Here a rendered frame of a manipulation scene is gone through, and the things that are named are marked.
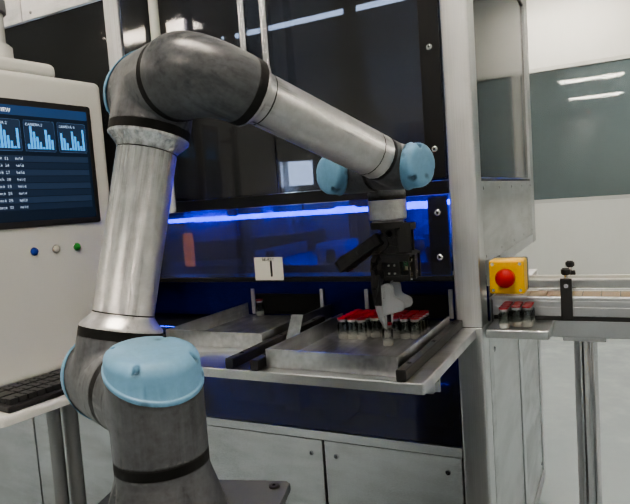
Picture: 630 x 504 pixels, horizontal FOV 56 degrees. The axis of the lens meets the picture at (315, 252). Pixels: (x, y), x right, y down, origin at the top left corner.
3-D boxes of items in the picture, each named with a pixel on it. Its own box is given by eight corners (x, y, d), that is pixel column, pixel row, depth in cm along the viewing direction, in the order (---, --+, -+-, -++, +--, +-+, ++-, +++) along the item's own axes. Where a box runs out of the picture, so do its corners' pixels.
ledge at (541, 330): (497, 324, 143) (496, 316, 143) (555, 325, 137) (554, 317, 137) (486, 337, 130) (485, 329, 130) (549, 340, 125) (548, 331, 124)
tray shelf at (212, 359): (233, 321, 170) (233, 314, 170) (483, 329, 138) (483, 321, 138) (106, 367, 128) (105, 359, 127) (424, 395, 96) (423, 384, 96)
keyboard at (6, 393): (124, 357, 160) (124, 348, 160) (161, 361, 152) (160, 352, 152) (-28, 405, 127) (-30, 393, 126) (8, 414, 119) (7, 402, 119)
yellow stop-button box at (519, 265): (495, 288, 135) (494, 256, 134) (529, 288, 132) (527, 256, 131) (489, 294, 128) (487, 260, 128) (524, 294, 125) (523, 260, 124)
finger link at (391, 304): (403, 331, 115) (402, 283, 115) (374, 330, 118) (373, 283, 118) (408, 329, 118) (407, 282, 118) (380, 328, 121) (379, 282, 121)
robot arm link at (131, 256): (83, 440, 74) (145, 18, 78) (48, 413, 85) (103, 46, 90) (172, 435, 82) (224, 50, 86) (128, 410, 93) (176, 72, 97)
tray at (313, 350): (342, 327, 142) (341, 313, 142) (450, 331, 130) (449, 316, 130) (266, 367, 112) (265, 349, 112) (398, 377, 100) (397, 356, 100)
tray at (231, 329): (247, 314, 168) (246, 302, 167) (331, 317, 156) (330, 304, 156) (166, 344, 138) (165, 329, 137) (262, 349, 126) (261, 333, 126)
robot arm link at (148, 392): (134, 483, 66) (122, 362, 65) (91, 449, 76) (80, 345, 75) (228, 448, 73) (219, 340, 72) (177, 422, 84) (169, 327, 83)
